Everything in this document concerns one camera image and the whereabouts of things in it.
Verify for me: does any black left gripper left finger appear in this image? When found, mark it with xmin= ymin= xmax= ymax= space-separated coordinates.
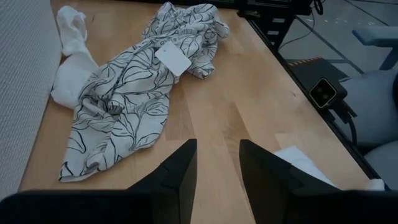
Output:
xmin=0 ymin=139 xmax=198 ymax=224

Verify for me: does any white t-shirt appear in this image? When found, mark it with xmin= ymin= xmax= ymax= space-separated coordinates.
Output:
xmin=273 ymin=145 xmax=387 ymax=192

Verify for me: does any white perforated plastic laundry basket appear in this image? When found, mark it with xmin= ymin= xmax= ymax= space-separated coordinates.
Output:
xmin=0 ymin=0 xmax=63 ymax=200

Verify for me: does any black case with orange stripe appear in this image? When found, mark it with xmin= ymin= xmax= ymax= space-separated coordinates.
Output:
xmin=286 ymin=56 xmax=349 ymax=94

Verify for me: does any long white sock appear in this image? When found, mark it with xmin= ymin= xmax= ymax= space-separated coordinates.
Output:
xmin=50 ymin=5 xmax=100 ymax=111

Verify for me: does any black table camera cable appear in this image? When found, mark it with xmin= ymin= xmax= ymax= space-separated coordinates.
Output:
xmin=329 ymin=101 xmax=359 ymax=147

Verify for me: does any black floor cable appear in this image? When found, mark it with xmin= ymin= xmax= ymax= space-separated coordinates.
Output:
xmin=277 ymin=0 xmax=325 ymax=50

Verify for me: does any grey office chair blue armrest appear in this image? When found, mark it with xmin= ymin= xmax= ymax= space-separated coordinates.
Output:
xmin=338 ymin=26 xmax=398 ymax=191

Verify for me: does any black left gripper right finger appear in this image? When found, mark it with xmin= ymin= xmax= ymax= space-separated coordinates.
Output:
xmin=239 ymin=139 xmax=398 ymax=224

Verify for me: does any small table-edge camera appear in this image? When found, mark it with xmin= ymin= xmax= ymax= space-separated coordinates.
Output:
xmin=308 ymin=77 xmax=348 ymax=110

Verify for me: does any white leaf-print garment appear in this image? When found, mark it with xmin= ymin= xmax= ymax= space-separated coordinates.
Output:
xmin=58 ymin=1 xmax=231 ymax=183

